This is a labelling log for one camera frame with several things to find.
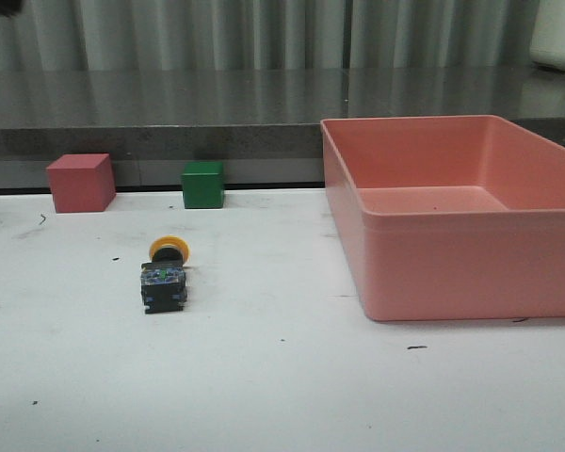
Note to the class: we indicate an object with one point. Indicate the grey stone counter ledge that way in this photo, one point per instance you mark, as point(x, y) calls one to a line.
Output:
point(263, 125)

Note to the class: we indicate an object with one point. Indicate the green cube right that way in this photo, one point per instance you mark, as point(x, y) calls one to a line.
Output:
point(203, 185)

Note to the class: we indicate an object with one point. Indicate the yellow push button switch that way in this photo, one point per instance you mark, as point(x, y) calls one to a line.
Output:
point(163, 278)

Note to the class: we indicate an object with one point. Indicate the pink plastic bin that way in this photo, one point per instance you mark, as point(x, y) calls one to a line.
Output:
point(448, 217)

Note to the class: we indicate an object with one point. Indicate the white appliance on counter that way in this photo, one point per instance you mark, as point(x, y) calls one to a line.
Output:
point(547, 46)

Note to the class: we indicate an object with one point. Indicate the pink cube centre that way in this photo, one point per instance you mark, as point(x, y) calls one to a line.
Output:
point(82, 182)

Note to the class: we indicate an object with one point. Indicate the grey curtain backdrop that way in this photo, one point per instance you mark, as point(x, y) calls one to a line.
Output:
point(263, 35)

